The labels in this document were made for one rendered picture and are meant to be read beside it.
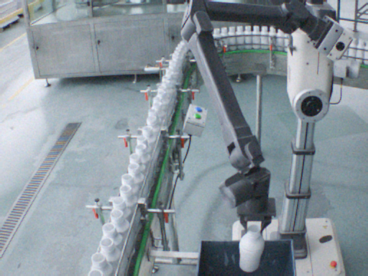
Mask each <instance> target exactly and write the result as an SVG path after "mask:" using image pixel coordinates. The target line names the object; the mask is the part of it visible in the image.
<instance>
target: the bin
mask: <svg viewBox="0 0 368 276"><path fill-rule="evenodd" d="M240 241H241V240H229V239H227V240H210V239H201V240H200V246H199V252H193V253H188V252H167V251H156V250H150V248H149V250H148V253H147V255H148V260H149V261H150V258H151V257H174V258H190V259H197V265H196V271H195V276H297V275H296V268H295V267H296V265H295V255H294V253H295V252H294V244H293V240H292V239H272V240H265V243H264V250H263V253H262V255H261V256H260V261H259V267H258V268H257V269H256V270H255V271H252V272H245V271H244V270H243V269H242V268H240V266H239V265H240V253H239V250H240V248H239V245H240Z"/></svg>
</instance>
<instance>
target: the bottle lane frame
mask: <svg viewBox="0 0 368 276"><path fill-rule="evenodd" d="M189 81H190V73H188V74H187V75H186V79H185V84H184V87H183V90H187V89H188V84H189ZM182 108H183V113H184V114H187V112H188V108H190V107H189V106H188V93H182V99H181V101H180V103H179V104H178V108H177V111H176V113H175V120H174V122H173V126H172V131H171V134H170V136H175V135H176V129H180V132H181V136H183V127H184V123H185V122H184V121H185V117H186V116H184V115H183V114H182ZM183 116H184V121H183ZM168 146H169V147H168V148H167V149H166V150H165V156H164V159H163V161H162V167H161V170H160V172H157V173H159V174H160V175H159V178H158V179H157V183H156V185H155V191H152V192H154V194H153V197H152V198H151V199H152V202H151V204H148V205H150V207H149V208H150V209H157V202H158V201H162V204H163V205H164V210H167V205H168V201H169V197H170V191H171V187H172V184H173V178H174V174H173V173H172V172H170V165H171V164H170V160H169V156H171V158H172V159H171V160H172V164H175V156H174V153H175V148H176V147H177V142H176V141H175V139H169V140H168ZM148 214H149V221H148V224H146V225H145V226H144V233H143V234H141V235H142V240H141V241H138V242H139V243H140V245H139V250H138V255H137V258H136V259H135V260H136V262H135V265H134V267H131V269H133V270H134V271H133V273H132V276H152V272H153V269H154V268H153V265H154V263H155V257H151V258H150V261H149V260H148V255H147V253H148V250H149V248H150V250H156V251H157V248H155V247H153V246H152V238H151V236H150V230H151V229H152V230H153V236H154V237H157V238H160V236H161V227H160V222H159V218H158V217H157V214H156V213H148ZM154 240H155V245H156V246H157V247H158V245H159V242H160V240H159V239H154Z"/></svg>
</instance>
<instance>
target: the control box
mask: <svg viewBox="0 0 368 276"><path fill-rule="evenodd" d="M196 107H200V106H194V105H192V104H191V105H190V108H188V112H187V114H186V117H185V123H184V127H183V132H185V133H186V134H188V136H190V142H189V143H188V148H187V152H186V155H185V158H184V160H183V164H184V162H185V159H186V157H187V154H188V149H190V143H191V137H192V136H196V137H201V135H202V132H203V129H204V126H205V125H206V114H207V109H205V108H202V107H200V108H202V111H196V110H195V108H196ZM195 113H198V114H200V115H201V118H196V117H194V114H195ZM177 154H178V150H176V148H175V153H174V156H175V162H176V158H177ZM177 179H178V175H177V177H176V180H175V184H174V188H173V192H172V197H171V200H170V206H169V210H170V207H171V203H172V200H173V194H174V191H175V185H176V182H177Z"/></svg>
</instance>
